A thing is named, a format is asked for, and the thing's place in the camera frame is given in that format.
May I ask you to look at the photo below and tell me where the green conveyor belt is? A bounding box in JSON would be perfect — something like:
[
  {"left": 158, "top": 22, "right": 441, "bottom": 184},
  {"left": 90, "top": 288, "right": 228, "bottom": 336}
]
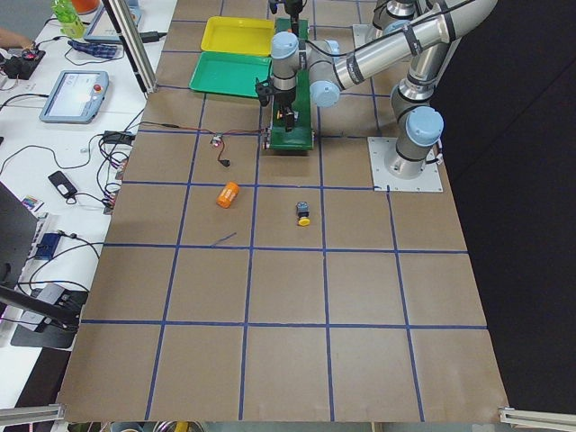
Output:
[{"left": 260, "top": 18, "right": 314, "bottom": 152}]

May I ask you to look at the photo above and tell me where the yellow plastic tray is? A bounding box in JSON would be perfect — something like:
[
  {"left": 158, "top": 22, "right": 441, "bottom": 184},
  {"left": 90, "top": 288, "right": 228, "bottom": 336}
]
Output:
[{"left": 201, "top": 16, "right": 275, "bottom": 57}]

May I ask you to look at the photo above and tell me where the teach pendant far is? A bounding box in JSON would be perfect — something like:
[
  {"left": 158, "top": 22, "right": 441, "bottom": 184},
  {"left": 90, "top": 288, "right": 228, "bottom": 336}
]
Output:
[{"left": 83, "top": 0, "right": 144, "bottom": 44}]

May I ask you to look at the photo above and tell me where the blue patterned cloth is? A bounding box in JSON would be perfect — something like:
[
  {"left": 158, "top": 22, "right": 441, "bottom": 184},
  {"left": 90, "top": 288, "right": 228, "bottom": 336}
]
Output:
[{"left": 67, "top": 40, "right": 118, "bottom": 60}]

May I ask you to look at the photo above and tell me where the green drink bottle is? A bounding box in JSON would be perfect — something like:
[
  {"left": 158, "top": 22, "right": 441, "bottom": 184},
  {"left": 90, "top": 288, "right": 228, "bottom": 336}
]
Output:
[{"left": 51, "top": 0, "right": 86, "bottom": 39}]

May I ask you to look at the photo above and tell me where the teach pendant near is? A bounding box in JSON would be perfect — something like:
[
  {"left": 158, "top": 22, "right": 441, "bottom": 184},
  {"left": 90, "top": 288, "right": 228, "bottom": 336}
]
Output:
[{"left": 39, "top": 70, "right": 109, "bottom": 124}]

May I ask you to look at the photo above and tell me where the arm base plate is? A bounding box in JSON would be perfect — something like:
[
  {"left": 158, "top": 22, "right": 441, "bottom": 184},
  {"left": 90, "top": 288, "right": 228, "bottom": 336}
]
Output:
[
  {"left": 352, "top": 24, "right": 383, "bottom": 48},
  {"left": 367, "top": 137, "right": 443, "bottom": 193}
]

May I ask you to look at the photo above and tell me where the red black power wire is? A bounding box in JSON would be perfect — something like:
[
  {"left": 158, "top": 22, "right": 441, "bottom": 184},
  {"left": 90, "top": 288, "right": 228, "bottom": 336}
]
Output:
[{"left": 139, "top": 121, "right": 271, "bottom": 136}]

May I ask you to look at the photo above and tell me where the black power brick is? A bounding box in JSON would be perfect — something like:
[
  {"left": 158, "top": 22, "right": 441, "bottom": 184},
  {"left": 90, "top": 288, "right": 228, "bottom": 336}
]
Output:
[{"left": 102, "top": 130, "right": 135, "bottom": 146}]

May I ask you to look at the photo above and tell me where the green plastic tray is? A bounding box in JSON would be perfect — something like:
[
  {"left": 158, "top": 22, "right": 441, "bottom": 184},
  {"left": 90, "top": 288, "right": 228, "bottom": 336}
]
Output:
[{"left": 189, "top": 51, "right": 271, "bottom": 98}]

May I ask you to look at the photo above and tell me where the black phone on desk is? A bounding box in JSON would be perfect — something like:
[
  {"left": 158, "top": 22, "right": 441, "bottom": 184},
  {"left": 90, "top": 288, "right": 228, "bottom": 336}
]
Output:
[{"left": 48, "top": 171, "right": 78, "bottom": 199}]

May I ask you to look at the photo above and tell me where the teach pendant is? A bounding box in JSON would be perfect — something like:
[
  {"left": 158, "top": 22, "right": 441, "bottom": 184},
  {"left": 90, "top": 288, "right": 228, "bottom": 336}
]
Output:
[
  {"left": 83, "top": 0, "right": 144, "bottom": 44},
  {"left": 39, "top": 70, "right": 109, "bottom": 124}
]

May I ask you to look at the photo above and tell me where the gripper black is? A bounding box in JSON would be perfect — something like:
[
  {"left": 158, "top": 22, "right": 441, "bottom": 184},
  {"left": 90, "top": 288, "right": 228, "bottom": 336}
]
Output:
[{"left": 255, "top": 76, "right": 297, "bottom": 107}]

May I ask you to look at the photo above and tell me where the black monitor stand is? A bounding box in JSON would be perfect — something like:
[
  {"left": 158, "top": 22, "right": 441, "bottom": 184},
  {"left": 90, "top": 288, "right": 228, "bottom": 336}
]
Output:
[{"left": 1, "top": 185, "right": 88, "bottom": 349}]

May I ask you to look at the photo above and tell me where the aluminium frame post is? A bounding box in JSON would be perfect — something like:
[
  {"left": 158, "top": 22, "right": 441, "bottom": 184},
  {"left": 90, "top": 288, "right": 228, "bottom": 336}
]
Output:
[{"left": 103, "top": 0, "right": 158, "bottom": 95}]

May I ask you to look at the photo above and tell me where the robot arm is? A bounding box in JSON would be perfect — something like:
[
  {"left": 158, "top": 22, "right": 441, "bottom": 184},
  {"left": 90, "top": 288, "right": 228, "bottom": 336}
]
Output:
[{"left": 255, "top": 1, "right": 496, "bottom": 154}]

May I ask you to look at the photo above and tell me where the orange cylinder with 4680 print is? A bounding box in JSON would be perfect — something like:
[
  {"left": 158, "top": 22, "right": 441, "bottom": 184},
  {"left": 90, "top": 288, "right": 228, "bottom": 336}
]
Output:
[{"left": 216, "top": 182, "right": 239, "bottom": 209}]

